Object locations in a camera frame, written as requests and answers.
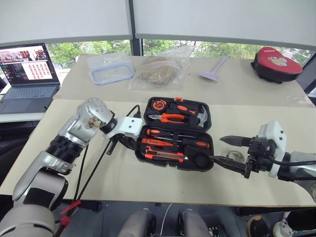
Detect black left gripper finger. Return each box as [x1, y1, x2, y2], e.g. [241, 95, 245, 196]
[124, 137, 139, 152]

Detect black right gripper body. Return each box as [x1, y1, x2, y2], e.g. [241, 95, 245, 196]
[247, 136, 275, 174]

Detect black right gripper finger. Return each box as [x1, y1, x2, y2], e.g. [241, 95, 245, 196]
[219, 135, 253, 149]
[212, 155, 251, 179]

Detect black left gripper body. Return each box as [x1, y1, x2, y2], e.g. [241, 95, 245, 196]
[110, 134, 129, 147]

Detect orange voltage tester screwdriver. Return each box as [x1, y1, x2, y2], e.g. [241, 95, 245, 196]
[141, 138, 183, 147]

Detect flathead screwdriver black orange handle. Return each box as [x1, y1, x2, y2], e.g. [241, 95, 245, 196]
[145, 128, 197, 138]

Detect orange black utility knife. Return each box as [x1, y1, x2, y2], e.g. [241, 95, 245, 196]
[145, 146, 189, 163]

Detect Phillips screwdriver black orange handle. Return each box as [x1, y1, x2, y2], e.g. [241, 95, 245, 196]
[150, 135, 211, 150]

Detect black tool case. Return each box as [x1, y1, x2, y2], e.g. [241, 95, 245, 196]
[134, 96, 215, 172]

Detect claw hammer with black grip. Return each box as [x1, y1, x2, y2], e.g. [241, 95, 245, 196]
[169, 102, 209, 128]

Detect orange black tape measure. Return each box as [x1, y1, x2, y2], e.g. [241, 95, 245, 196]
[152, 99, 169, 111]

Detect brown floor object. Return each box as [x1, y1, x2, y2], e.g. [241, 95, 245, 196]
[246, 214, 270, 237]

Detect black floor device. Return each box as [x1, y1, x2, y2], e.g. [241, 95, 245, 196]
[208, 223, 228, 237]

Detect grey rounded shape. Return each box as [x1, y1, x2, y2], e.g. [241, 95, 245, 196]
[178, 208, 211, 237]
[118, 208, 156, 237]

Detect clear blue-rimmed plastic container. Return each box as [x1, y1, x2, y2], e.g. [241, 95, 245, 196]
[86, 52, 135, 86]

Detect lavender plastic scraper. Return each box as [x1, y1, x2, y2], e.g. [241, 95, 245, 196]
[199, 55, 229, 83]

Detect white rounded floor object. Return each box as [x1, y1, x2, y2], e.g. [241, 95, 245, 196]
[272, 211, 295, 237]

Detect clear bag with brown contents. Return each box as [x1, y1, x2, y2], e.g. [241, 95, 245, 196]
[127, 45, 195, 91]

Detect red heart-shaped case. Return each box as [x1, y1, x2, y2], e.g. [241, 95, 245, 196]
[250, 46, 303, 85]

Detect white side desk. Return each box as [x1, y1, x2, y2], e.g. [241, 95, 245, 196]
[0, 112, 45, 124]

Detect open grey laptop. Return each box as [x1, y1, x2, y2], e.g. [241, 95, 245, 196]
[0, 42, 61, 115]

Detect white roller blind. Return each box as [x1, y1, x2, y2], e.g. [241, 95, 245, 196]
[133, 0, 316, 52]
[0, 0, 133, 44]

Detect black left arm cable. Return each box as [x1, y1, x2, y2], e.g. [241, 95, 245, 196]
[53, 104, 142, 237]

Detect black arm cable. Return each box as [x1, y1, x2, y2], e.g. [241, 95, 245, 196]
[53, 104, 142, 237]
[267, 157, 316, 167]

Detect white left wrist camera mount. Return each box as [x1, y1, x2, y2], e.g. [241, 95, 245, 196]
[106, 116, 144, 139]

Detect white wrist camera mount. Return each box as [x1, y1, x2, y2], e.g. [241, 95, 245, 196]
[106, 116, 144, 139]
[257, 120, 287, 179]

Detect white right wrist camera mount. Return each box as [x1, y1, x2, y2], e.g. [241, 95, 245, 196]
[257, 120, 287, 179]

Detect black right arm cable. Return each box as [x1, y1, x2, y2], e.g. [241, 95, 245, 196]
[267, 157, 316, 167]

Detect orange handled pliers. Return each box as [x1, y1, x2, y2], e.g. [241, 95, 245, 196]
[148, 113, 186, 123]

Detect red cable tie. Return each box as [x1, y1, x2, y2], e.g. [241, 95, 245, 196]
[59, 199, 82, 227]

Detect thin white cable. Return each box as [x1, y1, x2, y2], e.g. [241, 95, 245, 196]
[159, 203, 173, 236]

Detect dark window frame post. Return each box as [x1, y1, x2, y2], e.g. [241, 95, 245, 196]
[128, 0, 144, 57]

